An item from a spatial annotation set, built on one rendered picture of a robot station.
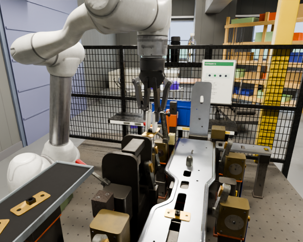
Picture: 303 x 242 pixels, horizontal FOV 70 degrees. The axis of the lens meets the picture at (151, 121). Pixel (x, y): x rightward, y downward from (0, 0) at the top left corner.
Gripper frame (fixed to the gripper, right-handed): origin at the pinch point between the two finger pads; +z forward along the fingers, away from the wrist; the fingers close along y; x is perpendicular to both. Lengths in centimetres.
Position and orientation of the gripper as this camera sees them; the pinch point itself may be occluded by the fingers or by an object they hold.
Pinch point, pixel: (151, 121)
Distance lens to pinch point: 71.5
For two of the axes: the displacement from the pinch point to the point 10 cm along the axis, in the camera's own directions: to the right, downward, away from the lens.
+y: 9.4, 1.2, -3.2
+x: 3.4, -3.0, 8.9
